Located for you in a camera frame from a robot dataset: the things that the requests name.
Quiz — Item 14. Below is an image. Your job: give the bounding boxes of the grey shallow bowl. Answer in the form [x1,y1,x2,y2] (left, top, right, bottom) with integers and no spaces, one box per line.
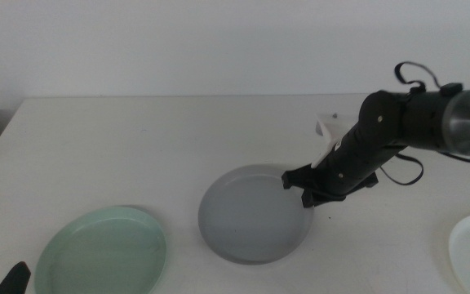
[197,163,315,265]

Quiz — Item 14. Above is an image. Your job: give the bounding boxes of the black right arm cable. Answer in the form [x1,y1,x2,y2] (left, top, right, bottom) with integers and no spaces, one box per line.
[379,60,470,187]

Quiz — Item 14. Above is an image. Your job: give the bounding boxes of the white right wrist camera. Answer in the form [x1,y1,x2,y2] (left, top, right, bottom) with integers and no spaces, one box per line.
[312,112,348,169]

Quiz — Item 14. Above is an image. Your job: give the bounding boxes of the pale green shallow bowl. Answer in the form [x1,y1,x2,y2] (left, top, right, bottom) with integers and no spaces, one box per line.
[33,205,167,294]

